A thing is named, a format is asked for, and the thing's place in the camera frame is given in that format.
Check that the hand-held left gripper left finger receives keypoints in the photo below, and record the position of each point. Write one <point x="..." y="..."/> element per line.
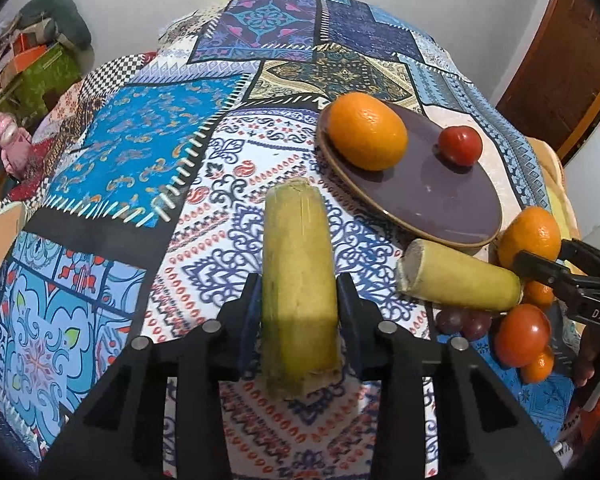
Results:
<point x="251" y="310"/>

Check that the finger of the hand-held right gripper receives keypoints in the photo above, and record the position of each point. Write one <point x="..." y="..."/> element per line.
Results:
<point x="587" y="255"/>
<point x="537" y="265"/>

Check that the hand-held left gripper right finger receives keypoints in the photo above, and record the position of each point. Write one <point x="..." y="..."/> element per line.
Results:
<point x="346" y="312"/>

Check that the yellow corn cob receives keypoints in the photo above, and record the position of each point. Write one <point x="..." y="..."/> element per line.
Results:
<point x="455" y="277"/>
<point x="297" y="280"/>

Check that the purple round plate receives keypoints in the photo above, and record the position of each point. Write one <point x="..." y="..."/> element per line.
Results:
<point x="430" y="195"/>

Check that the person's right hand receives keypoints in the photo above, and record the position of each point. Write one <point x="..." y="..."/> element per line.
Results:
<point x="586" y="355"/>

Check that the small tangerine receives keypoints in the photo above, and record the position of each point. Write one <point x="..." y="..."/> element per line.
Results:
<point x="540" y="367"/>
<point x="539" y="294"/>

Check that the medium orange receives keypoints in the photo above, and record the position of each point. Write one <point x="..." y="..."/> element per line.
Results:
<point x="530" y="235"/>

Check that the large red tomato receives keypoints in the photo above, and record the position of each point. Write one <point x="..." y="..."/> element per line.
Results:
<point x="522" y="335"/>

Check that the yellow cloth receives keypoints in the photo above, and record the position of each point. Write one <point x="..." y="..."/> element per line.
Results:
<point x="555" y="180"/>

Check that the yellow corn cob on table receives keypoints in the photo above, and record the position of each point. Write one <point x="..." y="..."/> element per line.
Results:
<point x="455" y="277"/>

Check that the purple grape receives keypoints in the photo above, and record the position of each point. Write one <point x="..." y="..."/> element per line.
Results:
<point x="477" y="325"/>
<point x="450" y="321"/>

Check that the patchwork printed blanket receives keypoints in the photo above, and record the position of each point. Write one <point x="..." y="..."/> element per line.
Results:
<point x="180" y="200"/>

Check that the small red tomato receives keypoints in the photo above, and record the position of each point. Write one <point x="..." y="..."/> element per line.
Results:
<point x="460" y="145"/>

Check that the large orange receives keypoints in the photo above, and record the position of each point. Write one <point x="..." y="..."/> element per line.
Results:
<point x="366" y="130"/>

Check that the brown wooden door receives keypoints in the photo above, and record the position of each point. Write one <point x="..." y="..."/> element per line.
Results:
<point x="565" y="65"/>

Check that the pink toy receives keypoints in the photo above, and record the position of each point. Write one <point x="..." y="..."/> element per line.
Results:
<point x="14" y="145"/>

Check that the green box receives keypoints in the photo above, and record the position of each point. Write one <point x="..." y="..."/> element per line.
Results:
<point x="42" y="82"/>

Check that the orange box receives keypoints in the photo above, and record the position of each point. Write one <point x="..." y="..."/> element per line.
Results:
<point x="27" y="55"/>

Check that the dark green cushion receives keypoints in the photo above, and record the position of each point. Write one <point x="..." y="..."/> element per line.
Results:
<point x="60" y="17"/>

